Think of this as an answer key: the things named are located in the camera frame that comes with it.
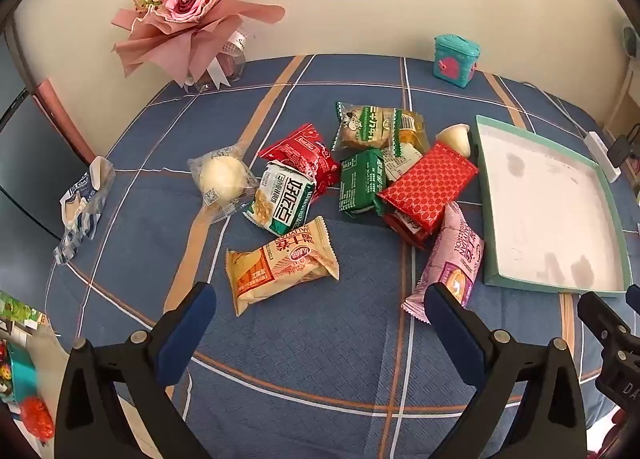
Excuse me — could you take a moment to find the yellow clear snack packet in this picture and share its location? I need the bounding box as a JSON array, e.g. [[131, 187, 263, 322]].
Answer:
[[395, 109, 431, 154]]

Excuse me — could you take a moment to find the bun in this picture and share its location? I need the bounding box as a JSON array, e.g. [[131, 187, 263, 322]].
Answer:
[[187, 144, 261, 224]]

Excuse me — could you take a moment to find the white and green snack packet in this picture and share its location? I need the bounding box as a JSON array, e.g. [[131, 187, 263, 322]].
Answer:
[[243, 160, 318, 236]]

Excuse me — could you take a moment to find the teal toy box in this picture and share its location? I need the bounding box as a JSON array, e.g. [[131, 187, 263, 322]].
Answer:
[[432, 35, 482, 88]]

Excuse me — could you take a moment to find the small dark red packet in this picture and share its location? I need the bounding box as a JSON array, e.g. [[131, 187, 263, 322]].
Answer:
[[384, 211, 436, 252]]

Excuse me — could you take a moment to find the blue plaid tablecloth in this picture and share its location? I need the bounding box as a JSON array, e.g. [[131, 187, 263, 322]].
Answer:
[[45, 55, 640, 459]]

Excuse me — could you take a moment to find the white power strip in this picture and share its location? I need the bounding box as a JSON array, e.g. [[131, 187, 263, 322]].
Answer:
[[584, 131, 623, 183]]

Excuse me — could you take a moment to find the red patterned snack packet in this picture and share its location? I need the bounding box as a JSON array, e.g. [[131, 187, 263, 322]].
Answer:
[[376, 141, 480, 235]]

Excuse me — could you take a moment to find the teal container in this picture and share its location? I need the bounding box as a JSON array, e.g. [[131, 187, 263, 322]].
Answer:
[[5, 339, 38, 400]]

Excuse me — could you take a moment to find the black plug adapter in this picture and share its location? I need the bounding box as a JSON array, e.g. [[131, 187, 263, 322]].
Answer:
[[607, 135, 633, 170]]

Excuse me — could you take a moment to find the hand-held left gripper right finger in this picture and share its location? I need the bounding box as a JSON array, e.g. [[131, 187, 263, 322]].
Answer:
[[423, 282, 587, 459]]

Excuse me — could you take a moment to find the beige snack packet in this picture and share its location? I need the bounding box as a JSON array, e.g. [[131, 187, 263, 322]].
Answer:
[[226, 216, 341, 317]]

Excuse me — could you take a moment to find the green-rimmed white tray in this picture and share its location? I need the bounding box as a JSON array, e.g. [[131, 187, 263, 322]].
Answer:
[[475, 115, 632, 296]]

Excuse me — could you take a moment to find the blue and white wrapper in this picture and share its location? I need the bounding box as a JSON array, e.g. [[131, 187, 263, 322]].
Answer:
[[54, 156, 117, 265]]

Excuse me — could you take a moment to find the cookie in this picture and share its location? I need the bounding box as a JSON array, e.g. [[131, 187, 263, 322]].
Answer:
[[334, 101, 403, 152]]

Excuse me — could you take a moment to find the white power cable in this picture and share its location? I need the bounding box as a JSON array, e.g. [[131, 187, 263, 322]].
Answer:
[[520, 82, 591, 137]]

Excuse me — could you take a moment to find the pink snack packet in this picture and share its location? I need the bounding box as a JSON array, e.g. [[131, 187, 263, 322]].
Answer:
[[401, 201, 486, 325]]

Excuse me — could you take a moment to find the glass vase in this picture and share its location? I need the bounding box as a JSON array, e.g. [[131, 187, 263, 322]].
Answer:
[[182, 31, 247, 92]]

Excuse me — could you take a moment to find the pink rose bouquet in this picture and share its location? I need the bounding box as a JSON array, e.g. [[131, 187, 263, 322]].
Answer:
[[111, 0, 287, 90]]

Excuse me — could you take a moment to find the green printed box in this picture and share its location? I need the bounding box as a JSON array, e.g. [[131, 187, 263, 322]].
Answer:
[[0, 291, 51, 332]]

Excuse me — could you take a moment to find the cream jelly cup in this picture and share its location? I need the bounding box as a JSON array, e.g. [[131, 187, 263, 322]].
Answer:
[[435, 123, 473, 158]]

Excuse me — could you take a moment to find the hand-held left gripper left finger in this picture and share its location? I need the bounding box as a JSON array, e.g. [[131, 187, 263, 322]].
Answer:
[[54, 282, 218, 459]]

